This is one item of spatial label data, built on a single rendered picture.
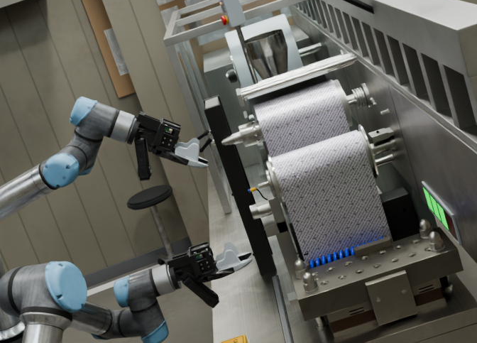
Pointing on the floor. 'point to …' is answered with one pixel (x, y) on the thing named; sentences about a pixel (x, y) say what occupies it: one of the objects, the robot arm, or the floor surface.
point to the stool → (153, 194)
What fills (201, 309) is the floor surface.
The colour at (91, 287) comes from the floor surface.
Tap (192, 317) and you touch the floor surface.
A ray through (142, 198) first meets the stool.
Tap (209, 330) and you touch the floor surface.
